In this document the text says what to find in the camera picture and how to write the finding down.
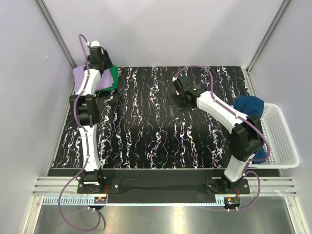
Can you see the purple t shirt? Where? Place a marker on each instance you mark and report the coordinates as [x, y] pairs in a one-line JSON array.
[[78, 77]]

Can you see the dark blue t shirt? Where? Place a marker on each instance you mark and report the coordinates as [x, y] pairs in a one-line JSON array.
[[250, 106]]

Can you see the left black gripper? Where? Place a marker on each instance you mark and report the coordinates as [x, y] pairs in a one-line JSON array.
[[107, 63]]

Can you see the white plastic basket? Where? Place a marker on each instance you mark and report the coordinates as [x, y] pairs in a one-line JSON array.
[[283, 153]]

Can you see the folded green t shirt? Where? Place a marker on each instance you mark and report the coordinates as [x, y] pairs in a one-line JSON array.
[[109, 80]]

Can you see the aluminium rail frame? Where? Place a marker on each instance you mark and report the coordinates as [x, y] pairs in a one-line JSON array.
[[60, 186]]

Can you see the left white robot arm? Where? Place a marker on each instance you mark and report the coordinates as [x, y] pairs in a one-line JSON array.
[[86, 115]]

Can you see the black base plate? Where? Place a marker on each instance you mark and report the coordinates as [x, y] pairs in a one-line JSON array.
[[164, 186]]

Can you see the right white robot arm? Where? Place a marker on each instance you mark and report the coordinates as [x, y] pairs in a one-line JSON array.
[[245, 132]]

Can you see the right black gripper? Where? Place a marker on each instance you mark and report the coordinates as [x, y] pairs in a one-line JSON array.
[[179, 95]]

